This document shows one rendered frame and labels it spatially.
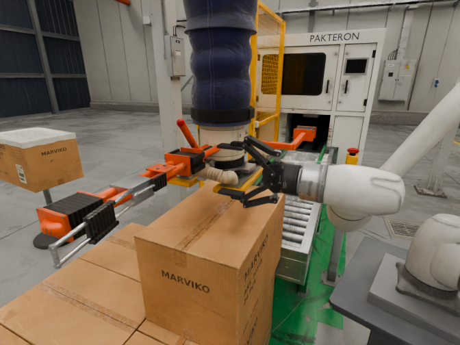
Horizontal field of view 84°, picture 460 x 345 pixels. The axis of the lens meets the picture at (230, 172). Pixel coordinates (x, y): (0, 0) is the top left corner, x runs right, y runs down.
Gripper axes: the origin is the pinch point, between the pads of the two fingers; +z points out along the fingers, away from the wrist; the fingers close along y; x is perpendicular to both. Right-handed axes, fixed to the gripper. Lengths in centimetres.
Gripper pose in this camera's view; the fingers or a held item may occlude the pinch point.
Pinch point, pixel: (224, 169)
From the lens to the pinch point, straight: 69.6
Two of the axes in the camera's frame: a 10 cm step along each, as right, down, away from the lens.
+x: 4.1, -3.1, 8.6
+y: 0.0, 9.4, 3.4
